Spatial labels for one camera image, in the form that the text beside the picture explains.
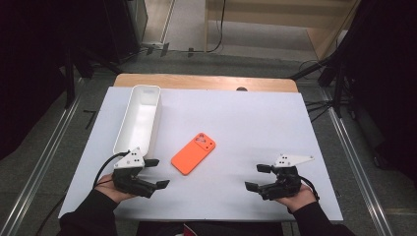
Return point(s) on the person's left hand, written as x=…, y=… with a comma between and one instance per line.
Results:
x=109, y=191

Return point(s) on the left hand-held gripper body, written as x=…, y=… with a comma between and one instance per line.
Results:
x=129, y=178

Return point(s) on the aluminium floor rail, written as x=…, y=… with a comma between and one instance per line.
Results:
x=356, y=164
x=44, y=164

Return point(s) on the light wooden furniture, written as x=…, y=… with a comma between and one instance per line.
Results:
x=262, y=13

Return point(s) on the white table mat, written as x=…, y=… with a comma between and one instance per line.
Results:
x=249, y=124

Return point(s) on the white plastic bin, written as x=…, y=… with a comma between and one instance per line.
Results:
x=139, y=121

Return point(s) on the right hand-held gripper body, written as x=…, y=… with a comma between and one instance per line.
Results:
x=285, y=185

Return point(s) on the dark curtain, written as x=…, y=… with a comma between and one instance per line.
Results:
x=387, y=65
x=26, y=65

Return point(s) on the person's dark clothing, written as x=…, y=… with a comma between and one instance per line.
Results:
x=229, y=229

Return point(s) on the black stand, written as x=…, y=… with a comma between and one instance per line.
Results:
x=337, y=91
x=69, y=82

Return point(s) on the red cloth patch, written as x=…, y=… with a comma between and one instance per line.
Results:
x=189, y=231

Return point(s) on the orange phone case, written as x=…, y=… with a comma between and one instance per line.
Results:
x=193, y=154

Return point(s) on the person's right hand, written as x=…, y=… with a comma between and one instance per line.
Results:
x=300, y=200

